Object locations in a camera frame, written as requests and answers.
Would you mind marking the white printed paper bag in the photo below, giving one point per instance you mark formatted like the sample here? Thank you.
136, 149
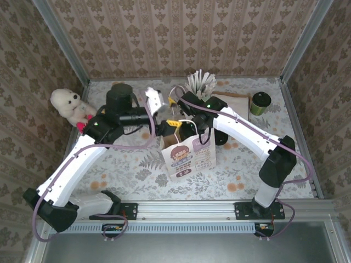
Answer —
189, 159

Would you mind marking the green paper coffee cup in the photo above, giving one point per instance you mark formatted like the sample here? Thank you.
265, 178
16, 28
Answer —
257, 109

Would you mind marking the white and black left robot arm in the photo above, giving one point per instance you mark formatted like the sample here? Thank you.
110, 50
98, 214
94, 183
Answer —
71, 170

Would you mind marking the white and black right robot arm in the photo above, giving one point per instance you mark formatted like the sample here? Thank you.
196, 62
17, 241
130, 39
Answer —
246, 128

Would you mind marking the stack of black cup lids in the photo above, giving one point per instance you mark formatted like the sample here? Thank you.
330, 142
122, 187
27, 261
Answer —
221, 139

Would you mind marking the green straw holder cup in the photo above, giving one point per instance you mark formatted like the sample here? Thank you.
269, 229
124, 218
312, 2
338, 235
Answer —
209, 96

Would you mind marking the pink striped plush toy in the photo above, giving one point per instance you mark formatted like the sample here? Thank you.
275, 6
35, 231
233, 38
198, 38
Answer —
81, 126

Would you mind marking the paper-wrapped straws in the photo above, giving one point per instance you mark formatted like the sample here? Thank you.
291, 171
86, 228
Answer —
203, 79

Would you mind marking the white paper napkin stack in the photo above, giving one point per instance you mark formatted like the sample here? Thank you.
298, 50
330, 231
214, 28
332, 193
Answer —
241, 107

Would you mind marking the white plush dog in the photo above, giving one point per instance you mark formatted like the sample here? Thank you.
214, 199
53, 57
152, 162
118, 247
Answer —
68, 104

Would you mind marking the grey metal panel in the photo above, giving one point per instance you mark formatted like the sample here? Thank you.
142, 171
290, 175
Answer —
192, 249

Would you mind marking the aluminium back rail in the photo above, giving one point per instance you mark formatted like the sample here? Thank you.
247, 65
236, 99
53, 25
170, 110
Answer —
246, 77

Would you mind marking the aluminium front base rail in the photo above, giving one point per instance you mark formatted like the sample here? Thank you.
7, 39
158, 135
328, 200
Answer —
186, 209

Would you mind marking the aluminium right side rail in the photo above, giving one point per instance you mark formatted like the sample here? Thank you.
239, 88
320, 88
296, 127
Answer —
295, 117

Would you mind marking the aluminium left frame post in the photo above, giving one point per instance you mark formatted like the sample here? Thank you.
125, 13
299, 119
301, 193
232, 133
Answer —
60, 43

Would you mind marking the aluminium frame post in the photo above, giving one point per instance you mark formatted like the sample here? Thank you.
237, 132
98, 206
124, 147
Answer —
60, 43
304, 43

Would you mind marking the aluminium right frame post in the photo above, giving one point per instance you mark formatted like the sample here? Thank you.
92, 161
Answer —
304, 43

